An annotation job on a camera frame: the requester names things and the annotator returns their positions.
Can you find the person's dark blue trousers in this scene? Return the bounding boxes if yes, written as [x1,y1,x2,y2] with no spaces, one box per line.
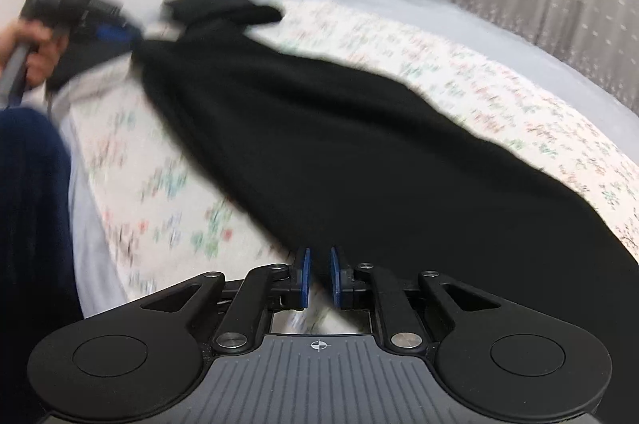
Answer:
[1,107,82,423]

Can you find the light blue bed cover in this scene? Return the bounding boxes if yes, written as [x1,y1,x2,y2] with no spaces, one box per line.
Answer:
[49,0,639,320]

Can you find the person's left hand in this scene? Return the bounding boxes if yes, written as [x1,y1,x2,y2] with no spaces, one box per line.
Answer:
[0,18,68,89]

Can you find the black pants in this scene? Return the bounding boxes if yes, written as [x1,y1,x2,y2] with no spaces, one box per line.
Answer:
[132,0,638,356]

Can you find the floral bed sheet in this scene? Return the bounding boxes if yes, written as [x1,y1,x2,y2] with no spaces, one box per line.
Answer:
[69,0,639,305]

